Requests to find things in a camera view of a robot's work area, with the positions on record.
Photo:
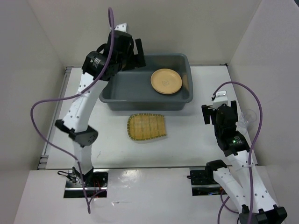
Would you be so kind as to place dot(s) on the grey plastic bin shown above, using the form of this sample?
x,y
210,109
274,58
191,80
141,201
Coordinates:
x,y
132,90

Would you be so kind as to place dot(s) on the woven bamboo tray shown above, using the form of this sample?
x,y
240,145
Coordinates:
x,y
146,126

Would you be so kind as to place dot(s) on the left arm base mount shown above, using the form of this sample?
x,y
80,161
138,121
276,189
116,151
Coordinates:
x,y
96,184

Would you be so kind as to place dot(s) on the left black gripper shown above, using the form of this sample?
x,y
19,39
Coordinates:
x,y
140,61

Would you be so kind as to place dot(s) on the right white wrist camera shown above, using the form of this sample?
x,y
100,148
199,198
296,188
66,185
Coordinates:
x,y
219,98

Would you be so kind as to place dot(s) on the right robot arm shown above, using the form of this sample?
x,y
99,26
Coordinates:
x,y
248,192

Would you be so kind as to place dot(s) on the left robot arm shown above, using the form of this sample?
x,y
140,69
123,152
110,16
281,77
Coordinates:
x,y
75,122

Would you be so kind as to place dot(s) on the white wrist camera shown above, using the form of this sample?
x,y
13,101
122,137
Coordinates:
x,y
121,29
219,98

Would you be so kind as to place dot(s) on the tan plate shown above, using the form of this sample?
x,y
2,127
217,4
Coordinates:
x,y
166,81

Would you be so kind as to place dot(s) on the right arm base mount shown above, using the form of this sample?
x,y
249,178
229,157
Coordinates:
x,y
202,182

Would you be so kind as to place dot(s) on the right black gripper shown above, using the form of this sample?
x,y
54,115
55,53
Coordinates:
x,y
206,110

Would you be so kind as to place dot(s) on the clear plastic cup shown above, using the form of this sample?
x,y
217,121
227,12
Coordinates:
x,y
246,118

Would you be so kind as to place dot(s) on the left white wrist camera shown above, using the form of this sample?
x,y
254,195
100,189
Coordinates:
x,y
121,29

